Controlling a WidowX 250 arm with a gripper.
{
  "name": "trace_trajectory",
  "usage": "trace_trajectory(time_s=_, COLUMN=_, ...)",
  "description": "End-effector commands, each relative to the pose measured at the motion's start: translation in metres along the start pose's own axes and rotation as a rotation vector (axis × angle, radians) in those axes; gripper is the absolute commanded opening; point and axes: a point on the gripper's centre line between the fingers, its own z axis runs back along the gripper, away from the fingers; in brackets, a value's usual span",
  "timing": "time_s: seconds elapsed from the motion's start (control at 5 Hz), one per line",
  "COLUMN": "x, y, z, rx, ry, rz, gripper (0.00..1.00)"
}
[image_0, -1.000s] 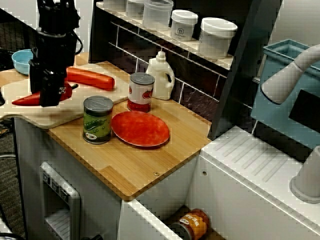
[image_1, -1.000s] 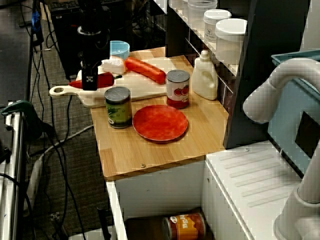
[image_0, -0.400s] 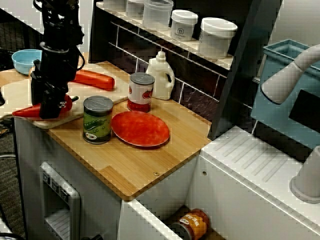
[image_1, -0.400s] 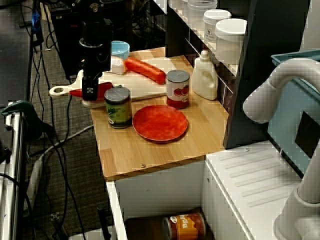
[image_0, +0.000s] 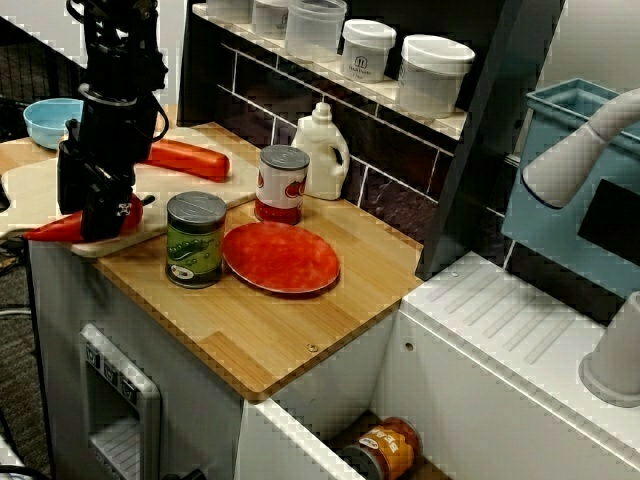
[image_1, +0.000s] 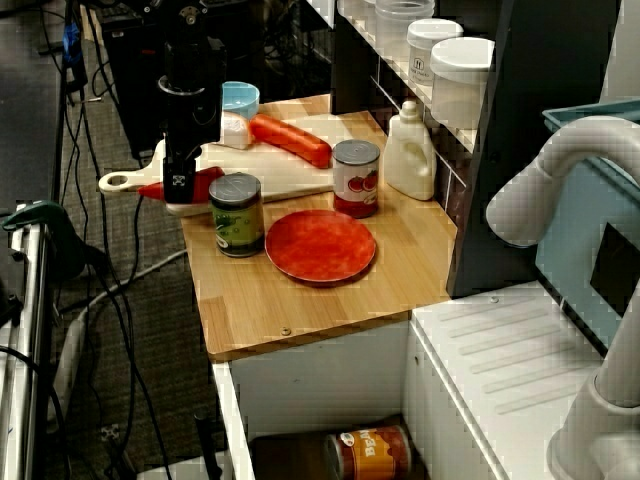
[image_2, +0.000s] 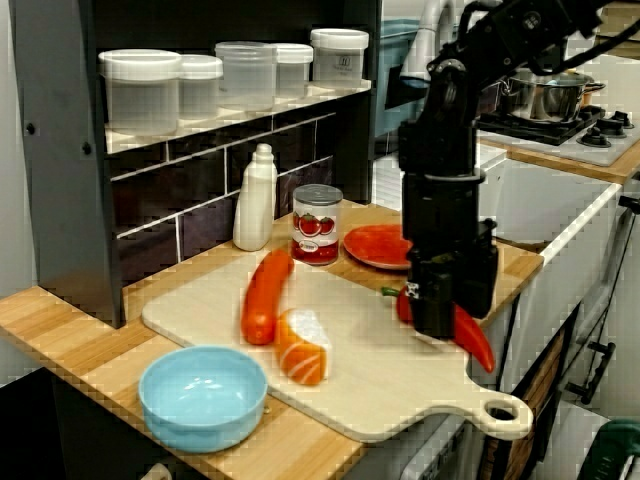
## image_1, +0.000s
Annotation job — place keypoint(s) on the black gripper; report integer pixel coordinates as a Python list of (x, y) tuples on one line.
[(192, 120)]

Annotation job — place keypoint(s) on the red toy chili pepper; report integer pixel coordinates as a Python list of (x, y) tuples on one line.
[(206, 185)]

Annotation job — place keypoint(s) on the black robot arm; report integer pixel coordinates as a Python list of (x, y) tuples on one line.
[(190, 60)]

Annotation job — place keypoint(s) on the green toy pea can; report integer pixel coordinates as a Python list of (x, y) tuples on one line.
[(236, 225)]

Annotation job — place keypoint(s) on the black computer case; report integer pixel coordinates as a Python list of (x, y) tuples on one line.
[(135, 100)]

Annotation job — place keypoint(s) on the pale wooden cutting board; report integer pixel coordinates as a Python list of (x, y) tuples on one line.
[(280, 175)]

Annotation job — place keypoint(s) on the light blue bowl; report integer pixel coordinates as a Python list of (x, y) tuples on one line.
[(242, 97)]

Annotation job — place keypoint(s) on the dark green clamp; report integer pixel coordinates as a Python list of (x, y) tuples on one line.
[(30, 212)]

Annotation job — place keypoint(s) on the red plate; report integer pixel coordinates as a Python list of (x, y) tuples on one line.
[(320, 247)]

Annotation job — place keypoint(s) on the toy tomato can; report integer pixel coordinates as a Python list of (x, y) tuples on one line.
[(355, 185)]

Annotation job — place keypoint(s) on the blue tape wrap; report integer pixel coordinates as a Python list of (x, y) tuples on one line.
[(71, 40)]

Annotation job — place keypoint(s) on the black keyboard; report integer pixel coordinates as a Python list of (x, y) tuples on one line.
[(115, 10)]

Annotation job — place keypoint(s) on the white power strip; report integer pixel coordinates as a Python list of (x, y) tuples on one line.
[(70, 350)]

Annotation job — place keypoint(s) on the white toy detergent bottle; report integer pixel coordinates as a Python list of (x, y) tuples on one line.
[(407, 160)]

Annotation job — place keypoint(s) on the clear lidless plastic jar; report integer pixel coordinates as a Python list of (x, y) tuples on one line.
[(400, 30)]

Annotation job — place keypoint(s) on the small white-lid plastic jar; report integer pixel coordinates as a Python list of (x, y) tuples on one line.
[(425, 55)]

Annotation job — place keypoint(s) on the large white-lid plastic jar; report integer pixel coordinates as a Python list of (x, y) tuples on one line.
[(457, 85)]

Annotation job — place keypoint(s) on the orange toy bean can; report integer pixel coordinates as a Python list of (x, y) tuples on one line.
[(375, 455)]

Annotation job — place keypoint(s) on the dark grey shelf unit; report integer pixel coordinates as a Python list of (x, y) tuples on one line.
[(525, 150)]

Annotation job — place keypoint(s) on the white toy sink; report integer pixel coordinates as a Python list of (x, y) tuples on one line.
[(500, 350)]

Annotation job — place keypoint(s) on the grey toy faucet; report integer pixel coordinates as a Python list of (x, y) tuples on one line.
[(550, 170)]

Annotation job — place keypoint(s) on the blue plastic bin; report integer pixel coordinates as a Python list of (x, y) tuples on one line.
[(565, 280)]

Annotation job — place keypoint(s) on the aluminium frame rail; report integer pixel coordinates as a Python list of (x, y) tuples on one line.
[(30, 350)]

